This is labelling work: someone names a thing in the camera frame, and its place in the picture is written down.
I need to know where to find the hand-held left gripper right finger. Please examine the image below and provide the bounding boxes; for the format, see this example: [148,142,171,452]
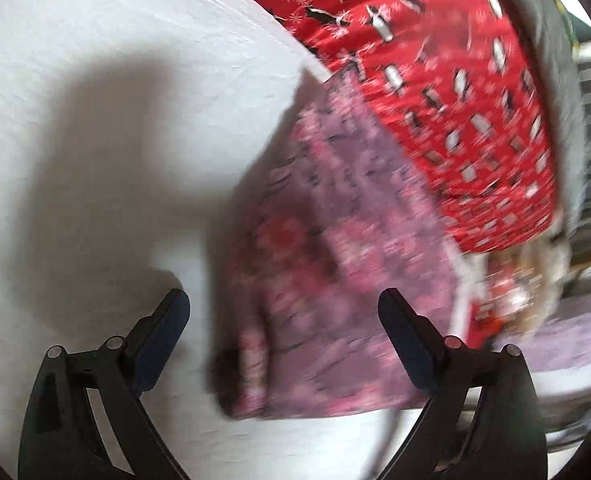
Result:
[378,287,549,480]

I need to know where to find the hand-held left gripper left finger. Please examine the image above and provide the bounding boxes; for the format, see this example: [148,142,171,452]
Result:
[18,288,191,480]

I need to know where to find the purple floral shirt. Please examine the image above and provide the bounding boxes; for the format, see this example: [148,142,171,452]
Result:
[210,67,476,418]

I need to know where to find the plush toy in plastic bag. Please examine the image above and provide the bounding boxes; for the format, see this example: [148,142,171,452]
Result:
[470,240,571,346]

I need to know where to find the lavender cloth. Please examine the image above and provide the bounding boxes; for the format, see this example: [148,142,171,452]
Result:
[495,295,591,376]

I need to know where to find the white quilted bedspread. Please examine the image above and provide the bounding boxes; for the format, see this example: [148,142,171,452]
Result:
[0,0,476,480]

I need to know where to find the red penguin print blanket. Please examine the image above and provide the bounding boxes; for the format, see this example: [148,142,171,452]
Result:
[195,0,563,256]

